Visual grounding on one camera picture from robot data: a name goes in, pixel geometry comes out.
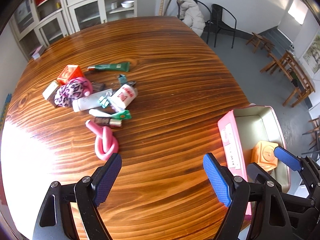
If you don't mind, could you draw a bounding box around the orange toy cube circle face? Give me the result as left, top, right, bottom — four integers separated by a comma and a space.
251, 140, 279, 172

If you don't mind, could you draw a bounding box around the pink knotted foam tube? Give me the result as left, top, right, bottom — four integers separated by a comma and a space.
85, 120, 119, 161

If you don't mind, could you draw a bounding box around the brown silver lipstick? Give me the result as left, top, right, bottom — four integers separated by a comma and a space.
94, 117, 122, 128

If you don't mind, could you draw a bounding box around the large white tube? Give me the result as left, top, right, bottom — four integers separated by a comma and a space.
72, 89, 113, 112

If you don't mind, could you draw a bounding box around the white red small bottle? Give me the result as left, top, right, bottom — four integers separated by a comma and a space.
108, 84, 138, 112

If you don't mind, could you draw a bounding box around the small yellow white carton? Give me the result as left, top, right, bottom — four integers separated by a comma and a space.
42, 80, 60, 107

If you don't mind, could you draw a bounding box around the salmon embossed toy cube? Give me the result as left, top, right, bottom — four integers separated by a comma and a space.
57, 64, 84, 85

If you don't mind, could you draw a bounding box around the teal binder clip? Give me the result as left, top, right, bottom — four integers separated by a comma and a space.
118, 74, 127, 86
98, 92, 113, 108

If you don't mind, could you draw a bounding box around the wooden side table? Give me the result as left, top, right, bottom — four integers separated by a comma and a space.
284, 50, 316, 108

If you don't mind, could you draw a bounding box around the small white green tube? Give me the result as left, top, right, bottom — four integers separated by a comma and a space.
88, 109, 132, 120

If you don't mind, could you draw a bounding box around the wooden bench by table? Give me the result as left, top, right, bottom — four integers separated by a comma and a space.
260, 53, 292, 74

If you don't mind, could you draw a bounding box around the small wooden stool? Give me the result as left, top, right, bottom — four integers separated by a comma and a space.
246, 32, 274, 56

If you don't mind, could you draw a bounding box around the dark green tube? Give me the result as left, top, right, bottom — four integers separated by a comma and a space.
87, 62, 130, 72

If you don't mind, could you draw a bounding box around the pink card box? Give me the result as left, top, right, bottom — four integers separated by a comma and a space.
31, 45, 46, 60

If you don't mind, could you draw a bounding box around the empty black chair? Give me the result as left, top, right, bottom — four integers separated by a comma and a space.
206, 4, 237, 48

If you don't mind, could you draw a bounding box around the black chair with jacket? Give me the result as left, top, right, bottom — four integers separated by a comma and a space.
176, 0, 212, 44

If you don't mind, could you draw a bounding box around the white puffer jacket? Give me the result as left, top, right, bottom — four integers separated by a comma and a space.
177, 0, 206, 37

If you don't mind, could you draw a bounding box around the white storage cabinet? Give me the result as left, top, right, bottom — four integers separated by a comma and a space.
9, 0, 137, 60

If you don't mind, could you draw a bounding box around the white bowl on shelf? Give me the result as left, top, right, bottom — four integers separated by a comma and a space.
121, 0, 134, 9

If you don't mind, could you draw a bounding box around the wall picture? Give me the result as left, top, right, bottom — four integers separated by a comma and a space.
303, 32, 320, 74

